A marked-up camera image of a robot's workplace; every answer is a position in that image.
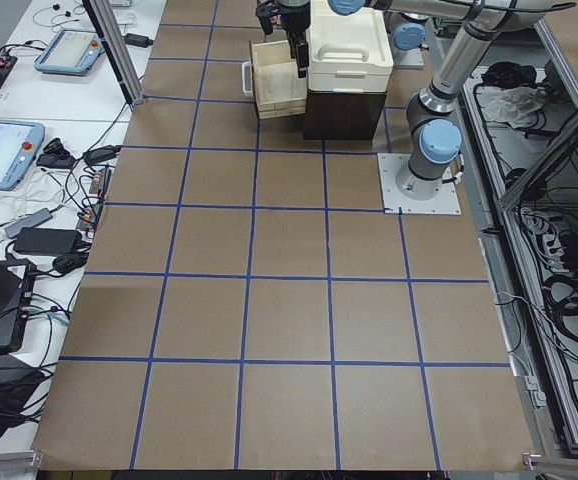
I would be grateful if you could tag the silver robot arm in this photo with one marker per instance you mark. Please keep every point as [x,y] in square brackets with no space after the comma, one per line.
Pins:
[481,23]

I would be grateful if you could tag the white crumpled cloth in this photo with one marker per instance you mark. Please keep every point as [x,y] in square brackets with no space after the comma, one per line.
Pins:
[517,107]

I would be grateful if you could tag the lower blue teach pendant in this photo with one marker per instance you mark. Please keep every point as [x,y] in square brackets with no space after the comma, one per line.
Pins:
[20,142]

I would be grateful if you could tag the white plastic storage box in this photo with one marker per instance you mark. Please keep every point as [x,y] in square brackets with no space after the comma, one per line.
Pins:
[348,54]

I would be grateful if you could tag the blue teach pendant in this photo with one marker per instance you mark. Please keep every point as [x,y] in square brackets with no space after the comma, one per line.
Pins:
[20,142]
[71,52]

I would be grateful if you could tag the black power adapter brick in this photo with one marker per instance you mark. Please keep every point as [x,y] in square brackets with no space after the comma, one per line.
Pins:
[46,241]

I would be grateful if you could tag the dark brown drawer cabinet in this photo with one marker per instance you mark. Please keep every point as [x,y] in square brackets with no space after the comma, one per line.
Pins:
[342,116]

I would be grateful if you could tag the aluminium frame post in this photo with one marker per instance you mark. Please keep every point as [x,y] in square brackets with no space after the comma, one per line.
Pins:
[104,22]

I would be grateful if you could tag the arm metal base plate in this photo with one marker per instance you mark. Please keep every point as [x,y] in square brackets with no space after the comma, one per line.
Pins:
[404,193]

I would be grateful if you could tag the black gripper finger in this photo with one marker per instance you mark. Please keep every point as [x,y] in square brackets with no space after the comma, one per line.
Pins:
[302,58]
[292,45]

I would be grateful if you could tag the wooden drawer with white handle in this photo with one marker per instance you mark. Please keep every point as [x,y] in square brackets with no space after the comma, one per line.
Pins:
[270,76]

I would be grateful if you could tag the upper blue teach pendant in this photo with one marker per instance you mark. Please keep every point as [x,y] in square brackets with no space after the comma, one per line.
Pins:
[71,52]

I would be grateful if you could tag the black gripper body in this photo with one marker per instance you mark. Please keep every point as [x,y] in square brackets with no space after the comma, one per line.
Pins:
[296,23]

